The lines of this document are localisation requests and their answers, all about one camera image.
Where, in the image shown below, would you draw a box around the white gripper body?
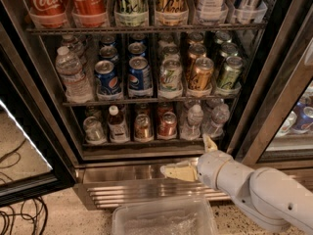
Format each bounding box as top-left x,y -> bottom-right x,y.
197,150 -> 233,190

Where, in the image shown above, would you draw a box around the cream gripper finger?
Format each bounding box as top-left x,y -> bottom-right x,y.
160,161 -> 198,182
202,134 -> 218,153

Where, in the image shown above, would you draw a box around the clear water bottle bottom shelf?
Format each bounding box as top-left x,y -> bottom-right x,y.
180,104 -> 203,140

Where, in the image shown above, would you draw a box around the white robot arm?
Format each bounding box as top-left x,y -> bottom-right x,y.
160,135 -> 313,235

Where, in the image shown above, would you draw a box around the clear water bottle bottom right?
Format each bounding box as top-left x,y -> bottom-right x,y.
202,104 -> 230,138

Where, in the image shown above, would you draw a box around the red soda can bottom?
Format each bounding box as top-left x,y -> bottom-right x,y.
157,112 -> 177,140

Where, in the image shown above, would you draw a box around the orange soda can bottom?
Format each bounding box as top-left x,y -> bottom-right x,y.
134,114 -> 153,142

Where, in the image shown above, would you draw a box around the brown juice bottle white cap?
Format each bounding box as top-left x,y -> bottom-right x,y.
108,105 -> 129,143

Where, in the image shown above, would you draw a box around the stainless steel fridge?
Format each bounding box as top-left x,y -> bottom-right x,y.
0,0 -> 312,210

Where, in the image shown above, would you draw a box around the large water bottle middle shelf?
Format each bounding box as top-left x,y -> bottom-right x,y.
55,46 -> 94,103

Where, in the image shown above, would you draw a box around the open glass fridge door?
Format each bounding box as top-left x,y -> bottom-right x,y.
0,26 -> 74,207

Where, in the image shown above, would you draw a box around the clear plastic bin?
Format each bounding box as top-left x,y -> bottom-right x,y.
112,196 -> 218,235

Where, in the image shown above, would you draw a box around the gold soda can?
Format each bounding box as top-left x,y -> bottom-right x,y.
187,57 -> 214,97

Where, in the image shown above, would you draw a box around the white green soda can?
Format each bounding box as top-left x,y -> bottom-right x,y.
158,59 -> 183,99

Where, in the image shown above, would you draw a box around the blue pepsi can right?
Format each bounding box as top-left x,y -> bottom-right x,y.
128,56 -> 153,97

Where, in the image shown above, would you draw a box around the blue pepsi can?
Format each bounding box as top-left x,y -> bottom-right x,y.
128,56 -> 153,97
94,60 -> 122,101

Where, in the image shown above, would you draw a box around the pepsi can behind right door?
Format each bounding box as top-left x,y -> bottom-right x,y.
291,107 -> 313,133

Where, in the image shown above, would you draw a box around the silver can bottom left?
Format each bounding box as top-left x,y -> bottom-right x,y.
83,117 -> 107,145

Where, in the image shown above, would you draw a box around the silver can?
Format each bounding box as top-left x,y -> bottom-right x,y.
83,117 -> 107,145
232,0 -> 267,24

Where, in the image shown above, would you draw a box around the blue pepsi can left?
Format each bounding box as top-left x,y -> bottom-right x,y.
94,60 -> 122,101

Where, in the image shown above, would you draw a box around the white label can top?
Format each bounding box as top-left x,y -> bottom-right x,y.
196,0 -> 228,25

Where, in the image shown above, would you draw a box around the yellow lacroix can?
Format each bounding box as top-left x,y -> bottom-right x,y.
156,0 -> 188,26

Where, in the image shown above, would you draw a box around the silver can top right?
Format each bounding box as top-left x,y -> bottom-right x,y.
232,0 -> 267,24

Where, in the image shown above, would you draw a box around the green lacroix can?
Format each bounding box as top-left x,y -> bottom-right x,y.
114,0 -> 149,27

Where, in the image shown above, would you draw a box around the red coca-cola can right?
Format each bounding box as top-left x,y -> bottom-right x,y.
72,0 -> 108,28

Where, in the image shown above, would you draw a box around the red coca-cola can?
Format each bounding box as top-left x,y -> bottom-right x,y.
72,0 -> 108,28
29,0 -> 67,28

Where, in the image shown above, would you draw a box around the red coca-cola can left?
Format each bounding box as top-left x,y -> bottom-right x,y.
29,0 -> 67,28

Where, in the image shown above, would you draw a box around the black cables on floor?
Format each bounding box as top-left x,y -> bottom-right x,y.
0,196 -> 49,235

